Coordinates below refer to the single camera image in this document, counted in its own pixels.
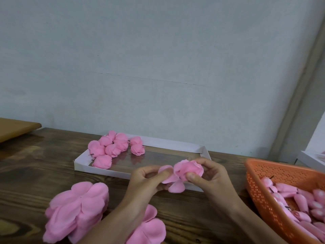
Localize person's left hand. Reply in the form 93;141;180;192
123;165;175;214

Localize person's right hand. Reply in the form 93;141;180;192
185;157;240;212

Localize white shallow tray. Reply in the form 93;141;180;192
74;134;211;192

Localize stack of pink petals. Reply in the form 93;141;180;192
126;204;167;244
43;181;110;244

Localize pink petal flower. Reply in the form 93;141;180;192
114;132;130;151

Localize group of finished pink roses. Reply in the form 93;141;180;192
88;130;146;170

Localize pink rose buds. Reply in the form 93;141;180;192
260;175;325;242

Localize person's right forearm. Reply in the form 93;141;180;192
221;198;287;244

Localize person's left forearm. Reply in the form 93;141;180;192
81;201;148;244

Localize orange plastic basket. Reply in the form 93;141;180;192
245;158;325;244

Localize grey door frame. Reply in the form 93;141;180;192
268;0;325;162

